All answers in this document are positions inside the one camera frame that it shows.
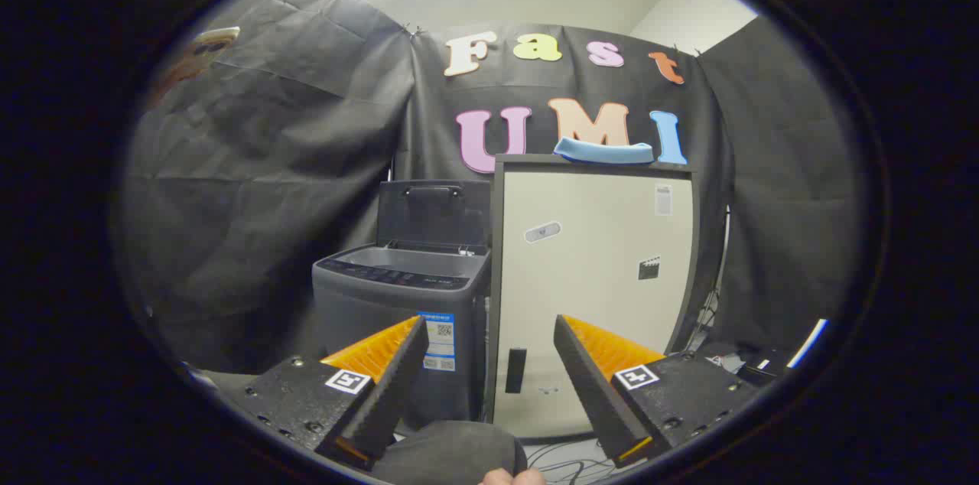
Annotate black floor cables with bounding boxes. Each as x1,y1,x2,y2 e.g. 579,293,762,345
526,435,636,485

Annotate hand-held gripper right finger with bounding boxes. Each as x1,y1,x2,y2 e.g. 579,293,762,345
554,314,758,469

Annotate black backdrop cloth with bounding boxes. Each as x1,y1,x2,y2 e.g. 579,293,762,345
115,0,869,394

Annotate person's leg in dark trousers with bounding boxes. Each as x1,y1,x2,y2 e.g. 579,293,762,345
371,420,529,485

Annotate beige cabinet with grey frame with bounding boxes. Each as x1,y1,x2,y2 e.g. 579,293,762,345
486,154,698,440

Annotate light blue shirt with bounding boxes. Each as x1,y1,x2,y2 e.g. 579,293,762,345
552,137,655,165

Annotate grey washing machine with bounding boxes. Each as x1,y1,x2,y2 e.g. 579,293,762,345
312,244,492,432

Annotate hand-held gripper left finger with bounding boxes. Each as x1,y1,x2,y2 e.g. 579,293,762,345
229,315,431,472

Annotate black box on floor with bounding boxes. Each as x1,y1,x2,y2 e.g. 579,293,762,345
734,347,800,386

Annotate white cable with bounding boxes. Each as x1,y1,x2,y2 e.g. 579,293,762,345
717,203,732,295

